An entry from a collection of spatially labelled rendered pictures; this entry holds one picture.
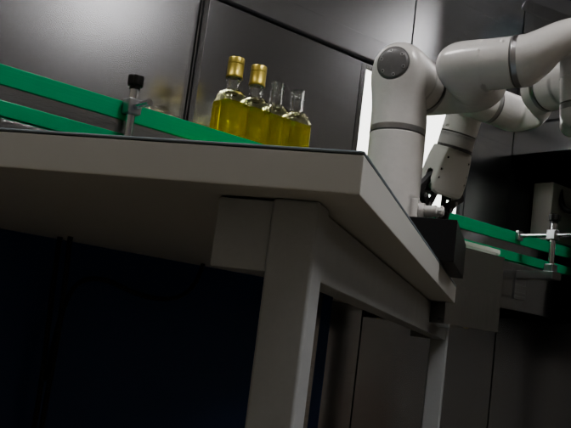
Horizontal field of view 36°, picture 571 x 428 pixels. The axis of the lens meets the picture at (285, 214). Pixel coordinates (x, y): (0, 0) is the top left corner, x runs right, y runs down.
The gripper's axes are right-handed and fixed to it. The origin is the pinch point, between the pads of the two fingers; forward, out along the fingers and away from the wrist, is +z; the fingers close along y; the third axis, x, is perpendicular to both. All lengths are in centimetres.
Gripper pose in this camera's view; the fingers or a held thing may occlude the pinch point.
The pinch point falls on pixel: (432, 217)
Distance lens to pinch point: 186.1
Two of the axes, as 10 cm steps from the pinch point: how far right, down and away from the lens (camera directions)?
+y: -7.5, -1.9, -6.3
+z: -2.9, 9.6, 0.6
